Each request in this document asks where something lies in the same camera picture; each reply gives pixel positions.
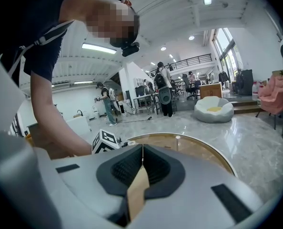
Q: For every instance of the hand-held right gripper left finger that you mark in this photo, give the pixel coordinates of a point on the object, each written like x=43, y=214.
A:
x=72, y=194

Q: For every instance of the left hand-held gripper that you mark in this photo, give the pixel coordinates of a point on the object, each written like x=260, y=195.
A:
x=107, y=141

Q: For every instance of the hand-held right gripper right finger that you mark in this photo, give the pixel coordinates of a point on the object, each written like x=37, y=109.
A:
x=191, y=194

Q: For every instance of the person's left forearm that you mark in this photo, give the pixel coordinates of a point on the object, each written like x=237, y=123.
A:
x=60, y=132

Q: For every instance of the white counter cabinet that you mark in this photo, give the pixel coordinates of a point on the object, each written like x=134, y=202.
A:
x=78, y=126

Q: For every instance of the white marble pattern cabinet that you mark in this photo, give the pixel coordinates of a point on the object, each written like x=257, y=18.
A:
x=125, y=106

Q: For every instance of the white table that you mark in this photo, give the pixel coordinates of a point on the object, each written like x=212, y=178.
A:
x=146, y=95

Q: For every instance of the grey oval backpack device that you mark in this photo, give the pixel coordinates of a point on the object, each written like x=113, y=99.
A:
x=165, y=95

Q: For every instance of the white flower-shaped bean bag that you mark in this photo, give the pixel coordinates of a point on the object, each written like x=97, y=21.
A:
x=203, y=114

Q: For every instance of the black backpack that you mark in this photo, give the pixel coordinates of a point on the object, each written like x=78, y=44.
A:
x=159, y=79

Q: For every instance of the yellow round cushion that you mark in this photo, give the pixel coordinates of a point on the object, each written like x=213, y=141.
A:
x=214, y=109

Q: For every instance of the black office chair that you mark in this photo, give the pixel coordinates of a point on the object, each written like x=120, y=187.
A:
x=189, y=87

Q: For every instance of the wooden platform steps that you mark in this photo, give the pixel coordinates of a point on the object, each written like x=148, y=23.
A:
x=246, y=107

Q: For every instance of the wooden cabinet white top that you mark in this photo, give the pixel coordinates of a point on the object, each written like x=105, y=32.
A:
x=210, y=92

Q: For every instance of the black mezzanine railing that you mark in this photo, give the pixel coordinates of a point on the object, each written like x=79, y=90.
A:
x=191, y=59

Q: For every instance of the person's head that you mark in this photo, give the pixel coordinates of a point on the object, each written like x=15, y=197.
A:
x=103, y=20

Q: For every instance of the rack of dark clothes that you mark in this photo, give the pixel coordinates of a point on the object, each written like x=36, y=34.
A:
x=223, y=77

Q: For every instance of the black washing machine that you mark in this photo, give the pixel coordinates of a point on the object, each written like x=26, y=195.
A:
x=245, y=82

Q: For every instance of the pack of large water bottles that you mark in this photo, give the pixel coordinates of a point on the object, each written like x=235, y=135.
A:
x=256, y=88

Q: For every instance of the pink armchair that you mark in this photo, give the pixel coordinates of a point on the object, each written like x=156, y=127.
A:
x=275, y=94

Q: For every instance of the brown cardboard box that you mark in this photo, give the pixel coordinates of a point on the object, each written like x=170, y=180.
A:
x=278, y=73

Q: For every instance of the tall glass window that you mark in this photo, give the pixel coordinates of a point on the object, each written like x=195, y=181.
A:
x=223, y=42

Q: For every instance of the person's navy t-shirt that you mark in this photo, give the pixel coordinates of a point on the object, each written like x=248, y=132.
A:
x=24, y=8

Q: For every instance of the black head-worn camera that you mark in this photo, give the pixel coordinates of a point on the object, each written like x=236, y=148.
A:
x=130, y=49

